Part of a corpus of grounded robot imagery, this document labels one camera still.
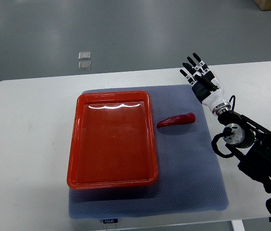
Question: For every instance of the upper silver floor plate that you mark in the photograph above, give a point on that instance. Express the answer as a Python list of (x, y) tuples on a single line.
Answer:
[(84, 55)]

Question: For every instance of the red plastic tray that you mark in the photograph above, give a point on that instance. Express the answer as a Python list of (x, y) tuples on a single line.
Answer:
[(113, 142)]

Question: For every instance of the red pepper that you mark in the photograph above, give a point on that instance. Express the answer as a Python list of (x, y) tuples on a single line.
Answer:
[(177, 120)]

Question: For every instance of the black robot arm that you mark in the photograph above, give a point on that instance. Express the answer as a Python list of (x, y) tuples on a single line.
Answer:
[(239, 95)]

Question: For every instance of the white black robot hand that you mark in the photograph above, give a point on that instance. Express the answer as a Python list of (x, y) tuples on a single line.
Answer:
[(205, 86)]

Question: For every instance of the blue-grey mesh mat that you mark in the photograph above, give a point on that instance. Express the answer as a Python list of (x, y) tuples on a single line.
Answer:
[(190, 178)]

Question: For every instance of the black label tag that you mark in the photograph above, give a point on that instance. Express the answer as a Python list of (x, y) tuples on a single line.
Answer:
[(110, 221)]

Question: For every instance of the white table leg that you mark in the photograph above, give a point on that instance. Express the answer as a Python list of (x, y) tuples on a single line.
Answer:
[(237, 225)]

